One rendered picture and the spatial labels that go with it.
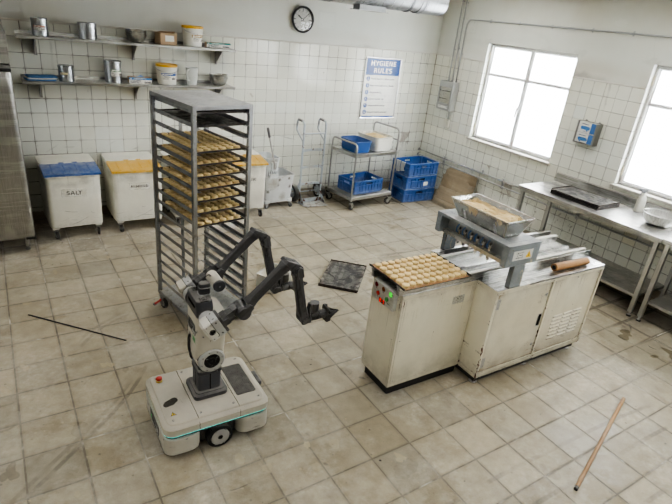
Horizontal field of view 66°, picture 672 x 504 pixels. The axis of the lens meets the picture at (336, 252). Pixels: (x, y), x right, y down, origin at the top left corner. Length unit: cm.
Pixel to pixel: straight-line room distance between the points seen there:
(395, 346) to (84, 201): 381
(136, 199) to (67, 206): 69
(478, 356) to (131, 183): 405
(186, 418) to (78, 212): 341
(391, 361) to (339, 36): 499
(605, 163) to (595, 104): 69
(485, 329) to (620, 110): 359
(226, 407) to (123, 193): 342
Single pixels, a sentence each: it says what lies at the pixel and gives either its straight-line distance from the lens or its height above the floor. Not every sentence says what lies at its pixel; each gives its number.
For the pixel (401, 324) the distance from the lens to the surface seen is 353.
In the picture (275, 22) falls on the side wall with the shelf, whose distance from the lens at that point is 706.
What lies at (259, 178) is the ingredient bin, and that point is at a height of 53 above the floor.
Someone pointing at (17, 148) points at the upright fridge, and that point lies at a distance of 560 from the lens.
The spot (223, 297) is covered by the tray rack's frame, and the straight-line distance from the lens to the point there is 457.
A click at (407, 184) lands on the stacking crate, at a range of 782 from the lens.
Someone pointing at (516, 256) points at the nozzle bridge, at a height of 110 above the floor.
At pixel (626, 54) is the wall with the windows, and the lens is 676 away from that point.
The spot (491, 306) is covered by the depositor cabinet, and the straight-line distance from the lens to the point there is 382.
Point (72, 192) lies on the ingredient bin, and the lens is 603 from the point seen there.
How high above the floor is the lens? 244
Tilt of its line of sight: 24 degrees down
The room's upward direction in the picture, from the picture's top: 7 degrees clockwise
